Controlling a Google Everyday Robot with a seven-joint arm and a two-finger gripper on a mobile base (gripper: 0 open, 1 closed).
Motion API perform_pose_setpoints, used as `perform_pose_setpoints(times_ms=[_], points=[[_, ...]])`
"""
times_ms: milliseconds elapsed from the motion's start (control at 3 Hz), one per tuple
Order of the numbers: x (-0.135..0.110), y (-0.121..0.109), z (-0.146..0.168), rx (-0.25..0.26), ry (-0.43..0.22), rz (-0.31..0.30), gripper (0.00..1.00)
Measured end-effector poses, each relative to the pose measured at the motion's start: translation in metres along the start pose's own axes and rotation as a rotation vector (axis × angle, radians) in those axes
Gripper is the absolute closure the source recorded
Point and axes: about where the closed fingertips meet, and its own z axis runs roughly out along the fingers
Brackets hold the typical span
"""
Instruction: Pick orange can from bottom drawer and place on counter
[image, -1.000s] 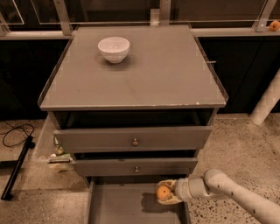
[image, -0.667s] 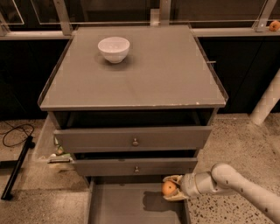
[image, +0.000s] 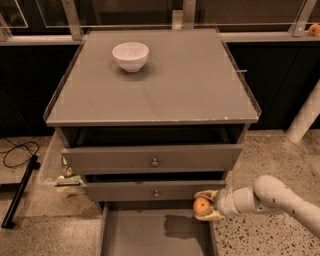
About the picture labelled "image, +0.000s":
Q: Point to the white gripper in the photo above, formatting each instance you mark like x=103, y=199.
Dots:
x=225, y=201

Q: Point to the orange round fruit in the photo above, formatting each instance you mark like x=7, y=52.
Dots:
x=201, y=206

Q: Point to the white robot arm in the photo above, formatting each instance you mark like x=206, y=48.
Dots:
x=267, y=195

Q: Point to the grey top drawer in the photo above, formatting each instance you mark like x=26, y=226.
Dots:
x=152, y=159

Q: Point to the grey drawer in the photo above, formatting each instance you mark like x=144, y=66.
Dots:
x=149, y=190
x=152, y=159
x=163, y=228

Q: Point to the grey bottom drawer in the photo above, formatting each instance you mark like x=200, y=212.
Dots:
x=163, y=228

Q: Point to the grey drawer cabinet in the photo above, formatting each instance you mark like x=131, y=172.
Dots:
x=188, y=93

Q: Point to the grey middle drawer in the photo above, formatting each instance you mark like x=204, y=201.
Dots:
x=149, y=190

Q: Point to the clear plastic bin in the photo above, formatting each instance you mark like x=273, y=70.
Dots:
x=54, y=170

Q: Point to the white ceramic bowl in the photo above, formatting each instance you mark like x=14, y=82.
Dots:
x=131, y=56

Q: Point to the orange fruit on ledge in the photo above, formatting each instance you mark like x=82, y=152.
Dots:
x=314, y=30

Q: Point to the black stand leg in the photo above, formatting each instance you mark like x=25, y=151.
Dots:
x=33, y=164

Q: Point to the white post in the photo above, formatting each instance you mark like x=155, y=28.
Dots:
x=306, y=116

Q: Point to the metal railing frame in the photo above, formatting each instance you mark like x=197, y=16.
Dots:
x=50, y=22

